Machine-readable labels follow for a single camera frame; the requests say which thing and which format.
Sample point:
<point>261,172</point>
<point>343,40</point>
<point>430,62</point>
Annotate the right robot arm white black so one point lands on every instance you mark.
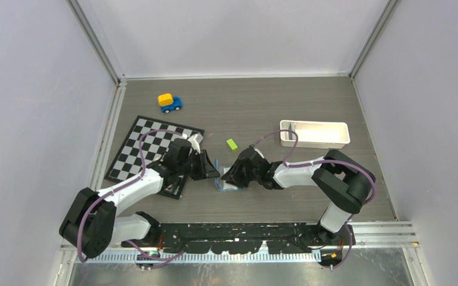
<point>347,184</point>

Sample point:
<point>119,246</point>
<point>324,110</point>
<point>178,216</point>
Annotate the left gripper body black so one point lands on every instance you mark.
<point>184,167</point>

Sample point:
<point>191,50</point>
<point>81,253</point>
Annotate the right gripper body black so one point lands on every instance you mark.
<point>241,176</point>

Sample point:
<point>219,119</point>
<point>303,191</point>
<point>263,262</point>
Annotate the blue yellow toy car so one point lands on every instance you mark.
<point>168,102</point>

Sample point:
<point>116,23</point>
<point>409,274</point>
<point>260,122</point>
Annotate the black white chessboard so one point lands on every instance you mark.
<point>146,142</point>

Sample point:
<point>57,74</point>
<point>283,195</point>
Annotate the white plastic box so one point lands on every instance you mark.
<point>319,135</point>

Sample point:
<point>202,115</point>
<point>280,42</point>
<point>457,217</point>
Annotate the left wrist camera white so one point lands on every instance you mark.
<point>195,140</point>

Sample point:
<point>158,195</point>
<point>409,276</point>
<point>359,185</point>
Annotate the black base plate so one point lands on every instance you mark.
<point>243,238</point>

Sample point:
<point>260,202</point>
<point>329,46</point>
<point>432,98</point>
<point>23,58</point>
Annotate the green block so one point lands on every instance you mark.
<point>232,144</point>

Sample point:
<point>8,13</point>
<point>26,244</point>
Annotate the stack of credit cards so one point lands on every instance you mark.
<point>290,127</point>

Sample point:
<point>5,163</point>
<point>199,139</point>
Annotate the aluminium frame rail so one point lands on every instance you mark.
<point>369,235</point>

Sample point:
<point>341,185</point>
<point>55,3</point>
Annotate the blue card holder wallet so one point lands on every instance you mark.
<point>223,185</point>

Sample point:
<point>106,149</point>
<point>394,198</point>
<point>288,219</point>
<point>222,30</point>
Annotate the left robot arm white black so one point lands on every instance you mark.
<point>93,220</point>

